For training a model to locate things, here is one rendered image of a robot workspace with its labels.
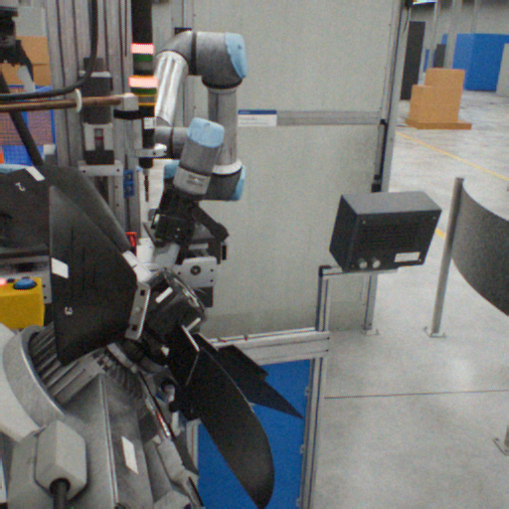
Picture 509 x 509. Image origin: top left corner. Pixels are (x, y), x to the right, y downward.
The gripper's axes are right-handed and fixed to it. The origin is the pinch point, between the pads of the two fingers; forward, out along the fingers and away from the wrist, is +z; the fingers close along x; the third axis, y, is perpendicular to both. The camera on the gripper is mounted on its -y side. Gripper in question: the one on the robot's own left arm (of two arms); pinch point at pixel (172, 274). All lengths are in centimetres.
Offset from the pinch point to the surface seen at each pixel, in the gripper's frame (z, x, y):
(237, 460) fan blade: 8, 54, -3
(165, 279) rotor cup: -10.5, 34.2, 10.4
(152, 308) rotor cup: -5.9, 36.2, 11.6
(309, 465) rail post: 57, -12, -64
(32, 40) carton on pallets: -27, -785, 69
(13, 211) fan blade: -13.2, 23.5, 35.4
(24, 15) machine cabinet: -59, -1046, 100
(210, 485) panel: 68, -14, -35
